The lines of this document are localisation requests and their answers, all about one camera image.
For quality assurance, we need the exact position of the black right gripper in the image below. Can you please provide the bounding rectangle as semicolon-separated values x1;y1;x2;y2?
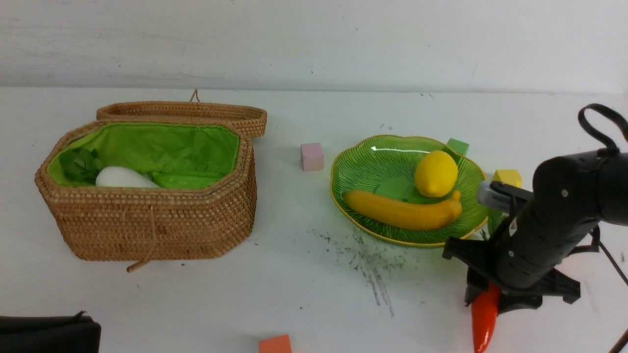
443;200;600;314

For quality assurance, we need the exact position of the orange plastic carrot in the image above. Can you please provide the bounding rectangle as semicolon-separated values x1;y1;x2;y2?
471;211;508;353

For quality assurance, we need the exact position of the yellow plastic lemon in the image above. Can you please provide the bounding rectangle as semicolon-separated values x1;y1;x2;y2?
414;151;458;199

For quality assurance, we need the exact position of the yellow plastic banana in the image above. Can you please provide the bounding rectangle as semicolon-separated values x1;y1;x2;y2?
342;190;463;231

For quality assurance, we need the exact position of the white plastic radish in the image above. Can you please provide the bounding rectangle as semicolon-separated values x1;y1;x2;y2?
96;166;160;188

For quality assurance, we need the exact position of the green plastic cucumber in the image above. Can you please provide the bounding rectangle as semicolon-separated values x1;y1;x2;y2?
148;171;226;189

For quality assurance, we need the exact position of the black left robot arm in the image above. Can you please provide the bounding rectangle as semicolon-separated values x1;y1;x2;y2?
0;311;102;353

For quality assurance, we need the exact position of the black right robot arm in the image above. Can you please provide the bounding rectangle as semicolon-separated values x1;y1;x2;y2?
443;151;627;313

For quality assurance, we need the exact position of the yellow foam cube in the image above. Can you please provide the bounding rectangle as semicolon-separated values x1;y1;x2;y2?
493;169;523;188

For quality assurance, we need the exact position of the green foam cube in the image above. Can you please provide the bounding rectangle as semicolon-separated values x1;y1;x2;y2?
446;138;469;156

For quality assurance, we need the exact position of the green leaf-shaped glass plate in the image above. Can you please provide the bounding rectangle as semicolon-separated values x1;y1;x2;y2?
329;135;488;248

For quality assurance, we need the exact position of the orange foam cube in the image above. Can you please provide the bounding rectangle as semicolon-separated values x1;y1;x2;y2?
259;334;292;353

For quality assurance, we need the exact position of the pink foam cube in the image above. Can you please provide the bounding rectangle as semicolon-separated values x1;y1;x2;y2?
300;142;324;172

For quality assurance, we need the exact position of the woven rattan basket lid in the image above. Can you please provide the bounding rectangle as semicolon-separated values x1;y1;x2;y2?
96;90;267;138

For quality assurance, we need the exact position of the woven rattan basket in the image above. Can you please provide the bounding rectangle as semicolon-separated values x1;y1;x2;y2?
34;121;257;272

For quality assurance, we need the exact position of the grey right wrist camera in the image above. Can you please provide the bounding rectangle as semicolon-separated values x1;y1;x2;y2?
476;180;533;214

